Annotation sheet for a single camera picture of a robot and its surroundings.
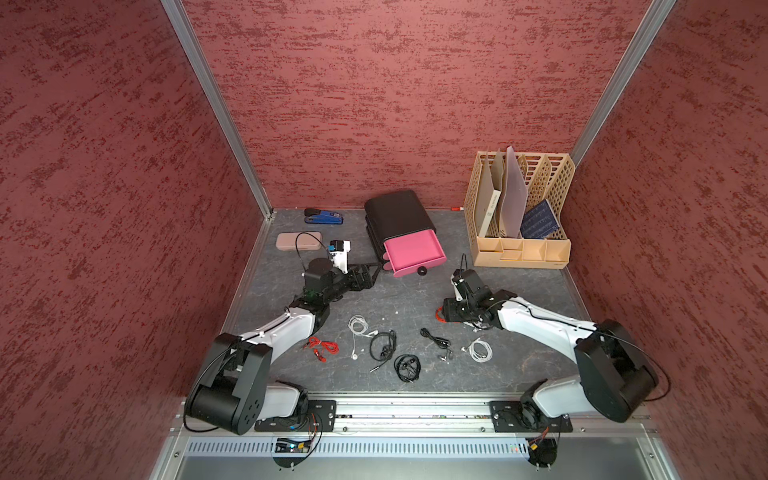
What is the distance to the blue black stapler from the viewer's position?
Answer: 1.17m

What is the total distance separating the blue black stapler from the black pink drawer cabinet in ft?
0.64

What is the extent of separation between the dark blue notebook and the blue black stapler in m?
0.70

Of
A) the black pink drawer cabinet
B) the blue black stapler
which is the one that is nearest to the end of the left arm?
the black pink drawer cabinet

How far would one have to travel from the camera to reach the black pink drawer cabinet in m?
0.89

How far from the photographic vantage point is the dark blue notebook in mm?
1002
